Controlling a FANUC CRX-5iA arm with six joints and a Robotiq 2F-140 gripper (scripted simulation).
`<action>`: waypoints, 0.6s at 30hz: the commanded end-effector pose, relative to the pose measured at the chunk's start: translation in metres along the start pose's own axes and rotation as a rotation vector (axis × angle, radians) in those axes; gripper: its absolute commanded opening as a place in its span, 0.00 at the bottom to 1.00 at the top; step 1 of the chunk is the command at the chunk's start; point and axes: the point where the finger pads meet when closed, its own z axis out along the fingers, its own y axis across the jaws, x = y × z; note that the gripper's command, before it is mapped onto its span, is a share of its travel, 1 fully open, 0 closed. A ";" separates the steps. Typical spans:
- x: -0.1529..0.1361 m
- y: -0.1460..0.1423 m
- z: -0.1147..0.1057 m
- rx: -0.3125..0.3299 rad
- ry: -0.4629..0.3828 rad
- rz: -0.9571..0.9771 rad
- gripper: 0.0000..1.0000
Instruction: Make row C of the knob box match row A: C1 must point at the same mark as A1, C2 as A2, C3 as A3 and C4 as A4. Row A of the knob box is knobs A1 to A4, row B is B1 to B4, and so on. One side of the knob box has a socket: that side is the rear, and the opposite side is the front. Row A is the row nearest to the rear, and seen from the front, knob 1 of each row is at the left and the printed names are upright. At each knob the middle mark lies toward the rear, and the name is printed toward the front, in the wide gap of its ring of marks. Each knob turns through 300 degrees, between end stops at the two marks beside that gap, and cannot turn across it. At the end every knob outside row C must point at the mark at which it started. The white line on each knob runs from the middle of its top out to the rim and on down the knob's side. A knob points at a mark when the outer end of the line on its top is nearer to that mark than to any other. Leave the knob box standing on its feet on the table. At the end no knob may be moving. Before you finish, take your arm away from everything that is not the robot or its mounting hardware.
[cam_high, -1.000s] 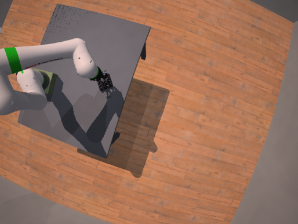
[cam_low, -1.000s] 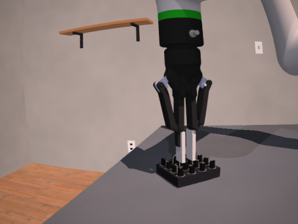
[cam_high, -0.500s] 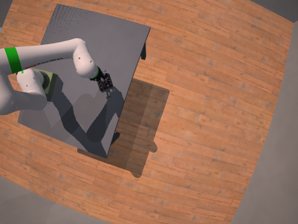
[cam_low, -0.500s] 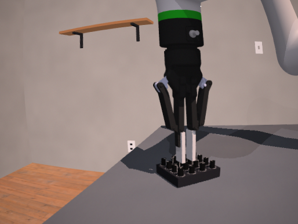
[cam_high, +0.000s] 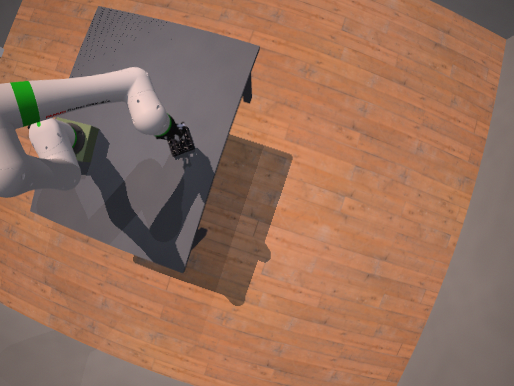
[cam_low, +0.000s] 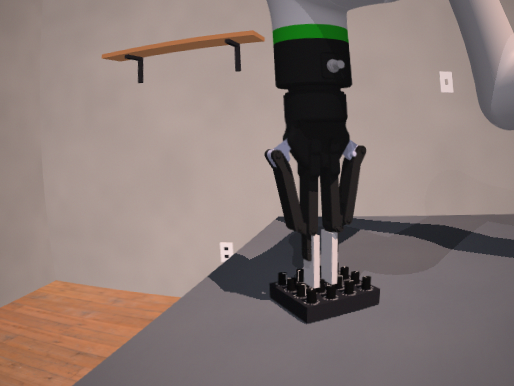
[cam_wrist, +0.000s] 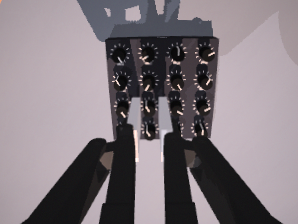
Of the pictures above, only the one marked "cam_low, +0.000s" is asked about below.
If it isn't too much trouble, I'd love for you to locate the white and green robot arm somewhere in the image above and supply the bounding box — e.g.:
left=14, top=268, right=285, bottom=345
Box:
left=266, top=0, right=514, bottom=130

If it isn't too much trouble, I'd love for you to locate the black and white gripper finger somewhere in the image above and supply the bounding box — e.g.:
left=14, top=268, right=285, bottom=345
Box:
left=320, top=138, right=366, bottom=284
left=264, top=139, right=321, bottom=289

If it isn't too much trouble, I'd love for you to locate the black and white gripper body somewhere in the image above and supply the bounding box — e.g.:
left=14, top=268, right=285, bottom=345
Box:
left=283, top=90, right=350, bottom=169

